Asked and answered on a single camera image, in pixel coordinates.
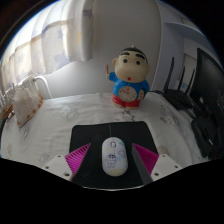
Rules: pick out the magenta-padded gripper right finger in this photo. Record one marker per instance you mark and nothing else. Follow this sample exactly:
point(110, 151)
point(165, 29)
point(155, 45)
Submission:
point(146, 160)

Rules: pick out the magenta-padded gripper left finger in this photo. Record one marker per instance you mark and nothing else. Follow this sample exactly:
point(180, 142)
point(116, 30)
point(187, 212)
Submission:
point(76, 159)

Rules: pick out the white cartoon-print computer mouse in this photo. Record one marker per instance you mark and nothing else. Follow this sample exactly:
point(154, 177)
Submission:
point(114, 156)

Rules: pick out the black mouse pad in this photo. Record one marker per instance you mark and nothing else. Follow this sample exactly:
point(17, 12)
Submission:
point(90, 133)

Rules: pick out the white printed tablecloth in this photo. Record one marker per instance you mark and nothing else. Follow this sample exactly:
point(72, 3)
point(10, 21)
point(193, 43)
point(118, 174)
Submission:
point(46, 133)

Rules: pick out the black router with antennas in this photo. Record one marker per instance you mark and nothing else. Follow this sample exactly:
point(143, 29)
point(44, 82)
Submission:
point(176, 98)

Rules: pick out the large white conch shell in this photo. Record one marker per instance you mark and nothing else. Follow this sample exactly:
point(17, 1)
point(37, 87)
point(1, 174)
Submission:
point(26, 105)

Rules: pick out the cartoon boy figurine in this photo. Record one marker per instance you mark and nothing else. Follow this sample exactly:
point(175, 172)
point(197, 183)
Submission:
point(130, 83)

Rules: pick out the black computer monitor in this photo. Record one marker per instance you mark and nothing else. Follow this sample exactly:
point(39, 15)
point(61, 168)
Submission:
point(210, 86)

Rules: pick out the sheer white star-print curtain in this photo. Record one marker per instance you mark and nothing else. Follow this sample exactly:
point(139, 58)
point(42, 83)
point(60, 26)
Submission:
point(43, 40)

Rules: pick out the white wall shelf unit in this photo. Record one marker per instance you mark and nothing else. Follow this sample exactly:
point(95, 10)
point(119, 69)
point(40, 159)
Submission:
point(186, 28)

